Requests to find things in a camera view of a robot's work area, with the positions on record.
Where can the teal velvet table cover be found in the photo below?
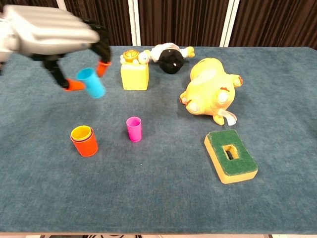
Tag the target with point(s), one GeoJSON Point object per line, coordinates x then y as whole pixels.
{"type": "Point", "coordinates": [158, 198]}

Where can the white partition post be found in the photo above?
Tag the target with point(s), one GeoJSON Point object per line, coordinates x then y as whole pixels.
{"type": "Point", "coordinates": [60, 3]}
{"type": "Point", "coordinates": [229, 24]}
{"type": "Point", "coordinates": [134, 24]}

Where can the yellow plush animal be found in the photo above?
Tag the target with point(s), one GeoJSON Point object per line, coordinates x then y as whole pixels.
{"type": "Point", "coordinates": [210, 91]}

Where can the pink plastic cup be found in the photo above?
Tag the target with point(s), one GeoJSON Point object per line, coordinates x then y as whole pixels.
{"type": "Point", "coordinates": [134, 131]}

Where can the yellow foam cube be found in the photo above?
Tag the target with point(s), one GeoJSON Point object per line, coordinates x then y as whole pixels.
{"type": "Point", "coordinates": [135, 78]}

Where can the black and white plush doll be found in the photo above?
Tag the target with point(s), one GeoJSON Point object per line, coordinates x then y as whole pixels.
{"type": "Point", "coordinates": [171, 63]}

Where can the green and yellow sponge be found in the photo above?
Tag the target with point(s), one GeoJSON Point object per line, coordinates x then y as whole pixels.
{"type": "Point", "coordinates": [220, 146]}

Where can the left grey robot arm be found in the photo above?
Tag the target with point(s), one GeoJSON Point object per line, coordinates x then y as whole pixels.
{"type": "Point", "coordinates": [3, 42]}

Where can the orange plastic cup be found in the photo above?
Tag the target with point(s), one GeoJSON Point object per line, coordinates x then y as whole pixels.
{"type": "Point", "coordinates": [85, 148]}

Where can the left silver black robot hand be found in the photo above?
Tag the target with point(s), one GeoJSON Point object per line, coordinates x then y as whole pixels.
{"type": "Point", "coordinates": [49, 29]}

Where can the blue plastic cup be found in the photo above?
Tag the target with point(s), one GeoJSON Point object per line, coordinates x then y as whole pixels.
{"type": "Point", "coordinates": [94, 84]}

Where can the small turtle toy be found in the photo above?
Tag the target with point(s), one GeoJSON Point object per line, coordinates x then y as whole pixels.
{"type": "Point", "coordinates": [130, 56]}

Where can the dark brown slatted partition panel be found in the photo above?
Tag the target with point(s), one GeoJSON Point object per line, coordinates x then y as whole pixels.
{"type": "Point", "coordinates": [29, 2]}
{"type": "Point", "coordinates": [116, 22]}
{"type": "Point", "coordinates": [277, 22]}
{"type": "Point", "coordinates": [180, 22]}

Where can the yellow plastic cup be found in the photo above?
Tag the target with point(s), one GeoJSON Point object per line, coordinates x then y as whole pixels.
{"type": "Point", "coordinates": [80, 132]}

